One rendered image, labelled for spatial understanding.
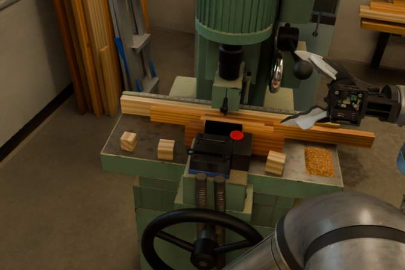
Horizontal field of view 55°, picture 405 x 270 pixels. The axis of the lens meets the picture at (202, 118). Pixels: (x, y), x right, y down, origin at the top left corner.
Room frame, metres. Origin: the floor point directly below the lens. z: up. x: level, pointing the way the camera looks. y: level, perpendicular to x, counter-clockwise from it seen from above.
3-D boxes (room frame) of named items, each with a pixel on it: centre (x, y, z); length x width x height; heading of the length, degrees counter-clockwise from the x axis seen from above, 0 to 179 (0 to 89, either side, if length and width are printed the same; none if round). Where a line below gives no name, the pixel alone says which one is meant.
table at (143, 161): (0.74, -0.05, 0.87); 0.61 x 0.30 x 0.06; 83
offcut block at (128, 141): (0.75, 0.18, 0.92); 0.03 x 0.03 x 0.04; 78
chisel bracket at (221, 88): (0.86, -0.07, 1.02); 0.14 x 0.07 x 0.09; 173
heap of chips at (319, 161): (0.73, -0.30, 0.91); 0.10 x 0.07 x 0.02; 173
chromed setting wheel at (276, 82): (0.96, -0.20, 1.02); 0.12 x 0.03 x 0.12; 173
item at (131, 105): (0.86, -0.07, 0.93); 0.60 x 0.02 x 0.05; 83
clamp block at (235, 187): (0.65, -0.04, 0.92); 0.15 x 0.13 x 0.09; 83
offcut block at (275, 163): (0.69, -0.18, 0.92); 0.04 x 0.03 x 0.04; 72
